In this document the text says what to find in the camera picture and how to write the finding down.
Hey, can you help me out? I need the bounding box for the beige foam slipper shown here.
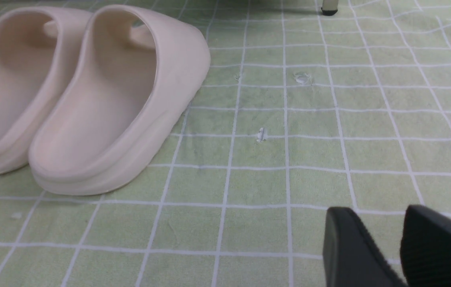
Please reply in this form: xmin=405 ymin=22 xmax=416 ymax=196
xmin=0 ymin=6 xmax=92 ymax=174
xmin=29 ymin=5 xmax=211 ymax=196

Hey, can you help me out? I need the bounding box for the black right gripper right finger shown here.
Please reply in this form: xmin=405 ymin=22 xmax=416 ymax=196
xmin=400 ymin=205 xmax=451 ymax=287

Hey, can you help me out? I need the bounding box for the beige foam slipper right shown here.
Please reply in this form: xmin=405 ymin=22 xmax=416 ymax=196
xmin=29 ymin=5 xmax=211 ymax=196

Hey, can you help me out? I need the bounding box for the beige foam slipper left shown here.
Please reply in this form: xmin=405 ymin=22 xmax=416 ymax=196
xmin=0 ymin=6 xmax=92 ymax=174

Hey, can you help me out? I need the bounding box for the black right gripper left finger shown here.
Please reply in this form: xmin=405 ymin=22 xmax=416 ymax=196
xmin=323 ymin=206 xmax=407 ymax=287

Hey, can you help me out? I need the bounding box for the metal shoe rack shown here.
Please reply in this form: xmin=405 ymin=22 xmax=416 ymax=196
xmin=321 ymin=0 xmax=339 ymax=16

